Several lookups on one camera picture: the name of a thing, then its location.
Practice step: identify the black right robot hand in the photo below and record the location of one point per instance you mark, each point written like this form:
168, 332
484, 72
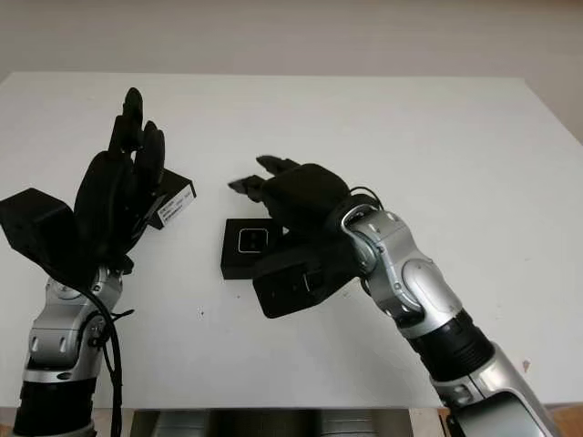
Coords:
305, 196

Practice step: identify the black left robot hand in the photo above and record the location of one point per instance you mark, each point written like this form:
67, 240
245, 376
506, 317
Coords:
105, 205

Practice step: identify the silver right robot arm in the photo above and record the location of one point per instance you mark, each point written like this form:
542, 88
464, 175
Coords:
419, 282

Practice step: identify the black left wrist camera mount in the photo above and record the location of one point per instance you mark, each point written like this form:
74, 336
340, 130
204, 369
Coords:
36, 227

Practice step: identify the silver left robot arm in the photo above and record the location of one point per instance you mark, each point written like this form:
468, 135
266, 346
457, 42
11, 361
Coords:
54, 337

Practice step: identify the small silver camera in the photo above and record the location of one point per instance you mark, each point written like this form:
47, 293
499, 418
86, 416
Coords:
252, 240

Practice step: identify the grey robot torso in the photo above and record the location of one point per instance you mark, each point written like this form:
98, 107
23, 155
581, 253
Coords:
273, 421

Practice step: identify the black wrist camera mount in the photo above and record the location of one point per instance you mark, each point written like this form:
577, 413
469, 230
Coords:
287, 287
36, 227

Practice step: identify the black box with label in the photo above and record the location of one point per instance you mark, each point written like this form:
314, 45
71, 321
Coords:
180, 191

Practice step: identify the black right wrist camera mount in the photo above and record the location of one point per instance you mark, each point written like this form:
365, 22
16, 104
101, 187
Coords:
287, 287

